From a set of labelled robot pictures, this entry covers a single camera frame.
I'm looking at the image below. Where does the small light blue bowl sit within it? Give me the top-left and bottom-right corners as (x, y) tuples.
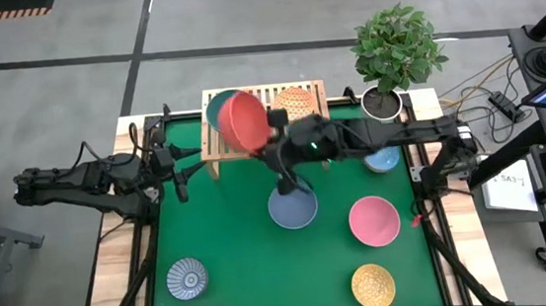
(362, 145), (404, 176)

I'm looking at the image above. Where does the yellow floor cable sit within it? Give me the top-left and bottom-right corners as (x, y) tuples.
(435, 55), (518, 111)

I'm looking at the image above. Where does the large red bowl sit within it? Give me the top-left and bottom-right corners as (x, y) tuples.
(214, 88), (274, 158)

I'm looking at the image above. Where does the large blue bowl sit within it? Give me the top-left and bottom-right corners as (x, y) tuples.
(265, 178), (321, 233)

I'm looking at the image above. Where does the white note board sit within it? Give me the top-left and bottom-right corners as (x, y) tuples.
(480, 167), (540, 218)

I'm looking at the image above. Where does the yellow bowl blue patterned outside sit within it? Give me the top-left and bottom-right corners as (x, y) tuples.
(272, 85), (319, 124)

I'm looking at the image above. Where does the black power strip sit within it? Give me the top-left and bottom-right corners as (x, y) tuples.
(488, 89), (525, 126)

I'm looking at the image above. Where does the green leafy plant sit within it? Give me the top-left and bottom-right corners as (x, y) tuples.
(347, 0), (452, 96)

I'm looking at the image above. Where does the white plant pot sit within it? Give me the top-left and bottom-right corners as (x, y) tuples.
(358, 81), (406, 124)

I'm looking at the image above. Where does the coiled black cable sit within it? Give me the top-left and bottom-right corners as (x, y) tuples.
(522, 44), (546, 81)

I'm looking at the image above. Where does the striped bowl red patterned outside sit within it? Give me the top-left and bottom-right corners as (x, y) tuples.
(163, 255), (211, 303)

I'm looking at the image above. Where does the green table mat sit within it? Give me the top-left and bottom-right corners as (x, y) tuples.
(131, 97), (446, 306)

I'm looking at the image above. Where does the large green bowl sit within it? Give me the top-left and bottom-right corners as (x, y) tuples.
(203, 88), (245, 133)

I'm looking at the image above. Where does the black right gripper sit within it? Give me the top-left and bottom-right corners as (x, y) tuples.
(248, 103), (347, 199)

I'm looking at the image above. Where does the yellow floral patterned bowl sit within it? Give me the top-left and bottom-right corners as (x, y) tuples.
(350, 261), (398, 306)

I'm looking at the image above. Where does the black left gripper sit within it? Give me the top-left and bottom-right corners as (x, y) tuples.
(147, 123), (211, 207)

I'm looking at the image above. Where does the wooden slatted shelf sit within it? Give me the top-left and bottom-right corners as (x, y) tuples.
(195, 78), (335, 183)

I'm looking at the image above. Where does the large pink bowl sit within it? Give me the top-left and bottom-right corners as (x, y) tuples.
(347, 192), (404, 250)

